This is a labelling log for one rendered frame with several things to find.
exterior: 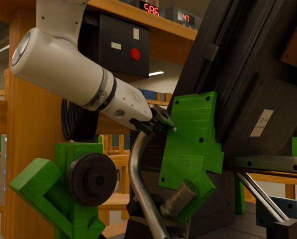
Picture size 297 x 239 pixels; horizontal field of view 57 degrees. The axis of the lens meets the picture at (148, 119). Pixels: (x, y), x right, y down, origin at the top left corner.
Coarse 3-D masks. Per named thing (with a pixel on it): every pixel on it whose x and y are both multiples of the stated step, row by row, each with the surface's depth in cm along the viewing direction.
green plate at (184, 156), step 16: (176, 96) 65; (192, 96) 61; (208, 96) 57; (176, 112) 63; (192, 112) 59; (208, 112) 56; (192, 128) 58; (208, 128) 55; (176, 144) 60; (192, 144) 57; (208, 144) 54; (176, 160) 59; (192, 160) 55; (208, 160) 56; (160, 176) 61; (176, 176) 57; (192, 176) 54
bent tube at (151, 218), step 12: (156, 108) 62; (168, 120) 62; (144, 144) 65; (132, 156) 64; (132, 168) 63; (132, 180) 62; (144, 192) 59; (144, 204) 57; (144, 216) 56; (156, 216) 54; (156, 228) 53
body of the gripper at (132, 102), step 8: (120, 80) 58; (112, 88) 51; (120, 88) 54; (128, 88) 57; (112, 96) 51; (120, 96) 51; (128, 96) 54; (136, 96) 57; (104, 104) 51; (112, 104) 50; (120, 104) 51; (128, 104) 52; (136, 104) 54; (144, 104) 57; (104, 112) 52; (112, 112) 51; (120, 112) 52; (128, 112) 52; (136, 112) 53; (144, 112) 54; (120, 120) 53; (128, 120) 53; (144, 120) 55; (136, 128) 57
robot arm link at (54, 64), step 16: (32, 32) 42; (16, 48) 45; (32, 48) 40; (48, 48) 42; (64, 48) 44; (16, 64) 42; (32, 64) 41; (48, 64) 42; (64, 64) 44; (80, 64) 46; (96, 64) 49; (32, 80) 43; (48, 80) 44; (64, 80) 44; (80, 80) 46; (96, 80) 48; (64, 96) 47; (80, 96) 47
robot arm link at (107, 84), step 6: (108, 72) 51; (108, 78) 50; (102, 84) 48; (108, 84) 49; (102, 90) 49; (108, 90) 49; (96, 96) 49; (102, 96) 49; (108, 96) 51; (90, 102) 50; (96, 102) 50; (102, 102) 50; (84, 108) 52; (90, 108) 51; (96, 108) 51
